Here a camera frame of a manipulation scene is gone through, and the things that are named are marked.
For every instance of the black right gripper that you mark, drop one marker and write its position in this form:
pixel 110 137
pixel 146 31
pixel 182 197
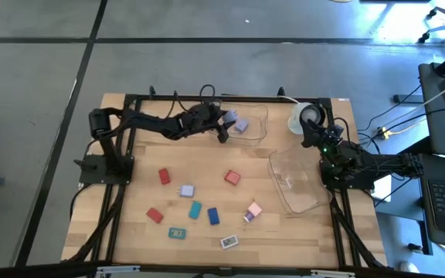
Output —
pixel 332 148

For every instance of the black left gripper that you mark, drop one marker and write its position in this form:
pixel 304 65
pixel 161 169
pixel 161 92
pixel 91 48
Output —
pixel 203 116

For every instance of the lavender wall charger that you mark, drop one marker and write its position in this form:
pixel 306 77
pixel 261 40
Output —
pixel 186 190
pixel 231 116
pixel 242 125

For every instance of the red cube wall charger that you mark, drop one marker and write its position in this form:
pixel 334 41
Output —
pixel 232 177

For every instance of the red digital timer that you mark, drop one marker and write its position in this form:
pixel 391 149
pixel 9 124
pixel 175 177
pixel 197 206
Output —
pixel 164 176
pixel 155 215

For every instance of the pink wall charger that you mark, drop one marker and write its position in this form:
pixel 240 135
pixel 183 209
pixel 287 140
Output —
pixel 255 209

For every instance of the teal digital timer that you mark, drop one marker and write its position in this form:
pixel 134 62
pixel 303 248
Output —
pixel 177 232
pixel 195 210

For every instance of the blue digital timer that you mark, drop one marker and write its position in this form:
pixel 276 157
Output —
pixel 213 215

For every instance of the white grey card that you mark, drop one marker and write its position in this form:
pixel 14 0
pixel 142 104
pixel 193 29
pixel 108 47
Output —
pixel 229 241

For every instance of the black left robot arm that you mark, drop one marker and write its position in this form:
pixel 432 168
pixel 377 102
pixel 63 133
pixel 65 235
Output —
pixel 145 121

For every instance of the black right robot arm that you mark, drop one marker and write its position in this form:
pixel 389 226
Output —
pixel 384 162

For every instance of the clear rectangular plastic bin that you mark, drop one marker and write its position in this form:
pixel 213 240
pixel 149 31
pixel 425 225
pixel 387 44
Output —
pixel 253 135

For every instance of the white label strip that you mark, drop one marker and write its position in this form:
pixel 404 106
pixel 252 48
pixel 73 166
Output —
pixel 287 181

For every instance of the clear plastic bin with label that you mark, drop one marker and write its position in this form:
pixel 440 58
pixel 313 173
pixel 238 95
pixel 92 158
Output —
pixel 303 197

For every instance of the yellow power plug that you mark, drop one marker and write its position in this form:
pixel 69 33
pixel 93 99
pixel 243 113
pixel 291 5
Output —
pixel 385 134

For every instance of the white paper sheet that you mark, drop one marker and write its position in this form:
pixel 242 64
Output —
pixel 382 189

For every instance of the black desk foot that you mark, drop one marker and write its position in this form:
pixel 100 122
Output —
pixel 408 98

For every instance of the dark grey desk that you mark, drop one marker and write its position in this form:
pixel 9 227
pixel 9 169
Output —
pixel 439 116

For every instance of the tan round object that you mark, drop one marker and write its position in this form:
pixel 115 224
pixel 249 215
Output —
pixel 340 1

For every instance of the black desk leg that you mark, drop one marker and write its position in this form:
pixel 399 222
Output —
pixel 425 235

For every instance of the white chair base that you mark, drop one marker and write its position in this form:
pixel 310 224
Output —
pixel 444 25

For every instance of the black beam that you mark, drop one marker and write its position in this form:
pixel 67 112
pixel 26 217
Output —
pixel 33 270

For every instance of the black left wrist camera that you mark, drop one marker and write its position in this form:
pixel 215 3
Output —
pixel 222 135

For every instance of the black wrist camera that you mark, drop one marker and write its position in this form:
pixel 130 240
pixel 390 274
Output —
pixel 222 135
pixel 337 129

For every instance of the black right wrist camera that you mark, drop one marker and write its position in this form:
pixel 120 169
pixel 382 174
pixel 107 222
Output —
pixel 337 129

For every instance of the black aluminium table frame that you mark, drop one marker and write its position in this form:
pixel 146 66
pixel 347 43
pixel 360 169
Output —
pixel 269 99

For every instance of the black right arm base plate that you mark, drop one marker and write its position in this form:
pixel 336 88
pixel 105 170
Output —
pixel 363 184

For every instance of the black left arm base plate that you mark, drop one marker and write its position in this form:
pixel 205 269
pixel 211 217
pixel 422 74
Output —
pixel 91 171

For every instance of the silver bracket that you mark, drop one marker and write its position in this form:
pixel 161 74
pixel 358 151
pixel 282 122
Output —
pixel 332 273
pixel 118 269

